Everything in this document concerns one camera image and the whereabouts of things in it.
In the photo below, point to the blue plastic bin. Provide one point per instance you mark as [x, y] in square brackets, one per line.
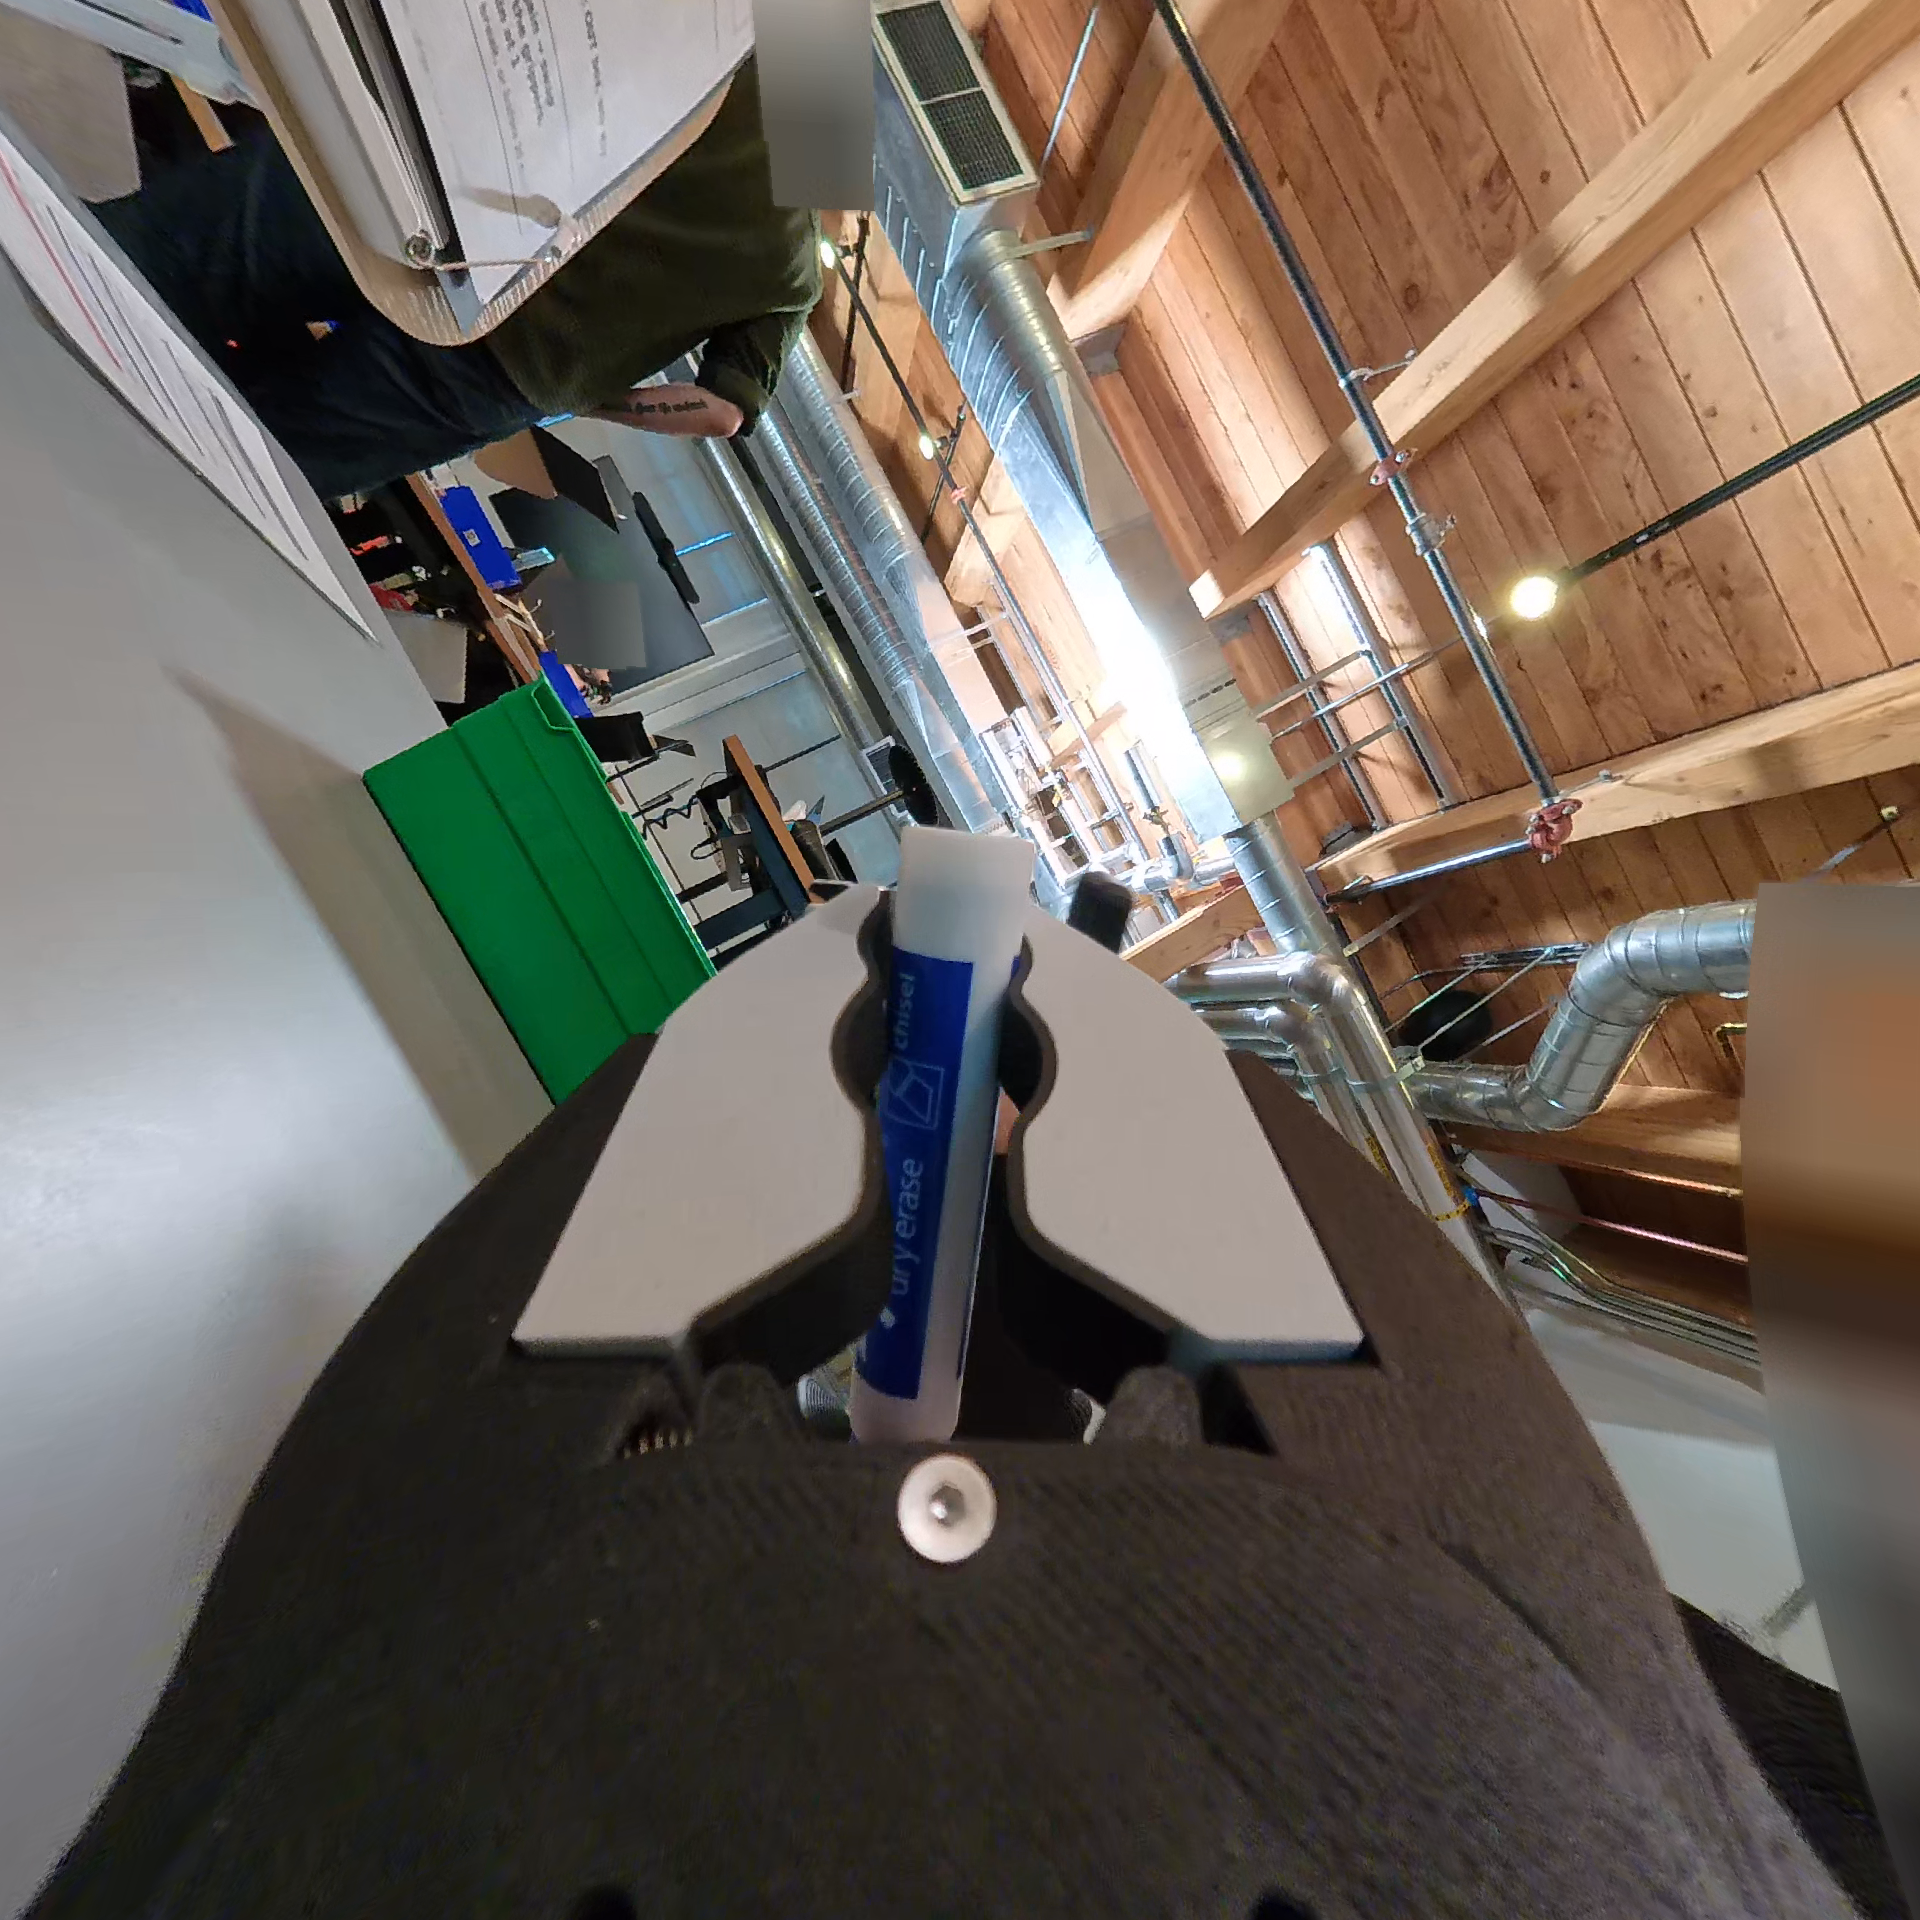
[477, 522]

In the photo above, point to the large sheet metal duct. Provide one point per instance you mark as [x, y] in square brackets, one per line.
[1080, 495]

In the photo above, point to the black panel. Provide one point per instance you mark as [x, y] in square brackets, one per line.
[668, 617]

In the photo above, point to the blue dry erase marker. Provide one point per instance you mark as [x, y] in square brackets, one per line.
[931, 1142]

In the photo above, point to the long metal ceiling pipe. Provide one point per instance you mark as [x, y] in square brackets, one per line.
[1350, 389]

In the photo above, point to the silver spiral duct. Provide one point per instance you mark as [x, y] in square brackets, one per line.
[781, 601]
[870, 601]

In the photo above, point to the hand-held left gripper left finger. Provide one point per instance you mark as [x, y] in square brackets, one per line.
[704, 1185]

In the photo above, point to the green plastic bin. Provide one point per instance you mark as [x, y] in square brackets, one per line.
[524, 886]

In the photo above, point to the grey desk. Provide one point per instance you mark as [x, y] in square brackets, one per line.
[181, 1050]

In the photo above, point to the bent silver duct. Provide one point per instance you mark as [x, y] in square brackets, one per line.
[1589, 1021]

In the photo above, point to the narrow wooden table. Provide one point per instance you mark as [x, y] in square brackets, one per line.
[764, 841]

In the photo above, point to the long wooden table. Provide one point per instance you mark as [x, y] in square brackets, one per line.
[480, 586]

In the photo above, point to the ceiling vent grille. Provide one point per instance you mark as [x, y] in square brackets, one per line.
[954, 100]

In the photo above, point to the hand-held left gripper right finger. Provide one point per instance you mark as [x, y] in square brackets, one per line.
[1184, 1185]

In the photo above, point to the ceiling lamp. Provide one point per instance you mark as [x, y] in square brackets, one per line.
[1532, 598]

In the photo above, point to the white document stand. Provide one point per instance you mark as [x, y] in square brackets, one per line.
[330, 182]

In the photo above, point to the laminated paper sheet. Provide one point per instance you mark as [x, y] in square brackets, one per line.
[166, 377]

